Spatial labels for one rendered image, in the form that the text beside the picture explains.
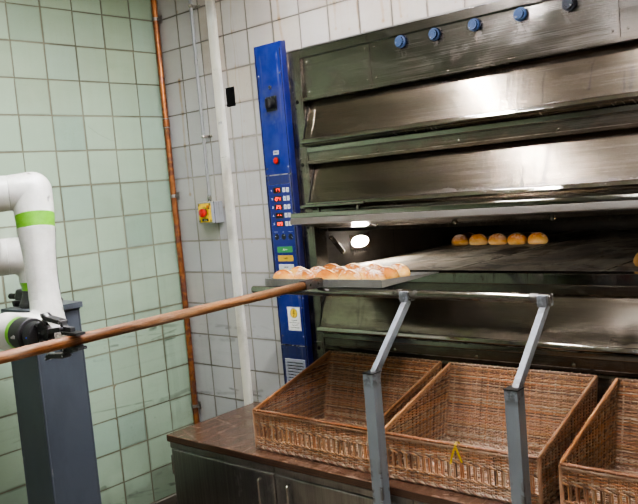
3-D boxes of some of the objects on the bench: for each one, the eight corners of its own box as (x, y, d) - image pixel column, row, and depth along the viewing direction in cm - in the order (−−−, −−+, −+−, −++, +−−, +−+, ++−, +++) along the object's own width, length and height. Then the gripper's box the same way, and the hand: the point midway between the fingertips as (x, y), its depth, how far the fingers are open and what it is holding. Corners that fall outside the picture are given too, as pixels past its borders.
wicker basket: (454, 433, 290) (448, 360, 288) (606, 456, 254) (601, 373, 252) (378, 477, 253) (371, 394, 251) (544, 512, 217) (537, 415, 215)
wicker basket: (334, 413, 329) (329, 349, 327) (450, 432, 292) (445, 359, 290) (252, 449, 292) (245, 376, 290) (373, 475, 256) (366, 392, 253)
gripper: (42, 304, 220) (90, 308, 205) (48, 359, 222) (97, 367, 206) (17, 308, 214) (65, 313, 199) (24, 365, 216) (72, 374, 201)
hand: (74, 339), depth 205 cm, fingers closed on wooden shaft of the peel, 3 cm apart
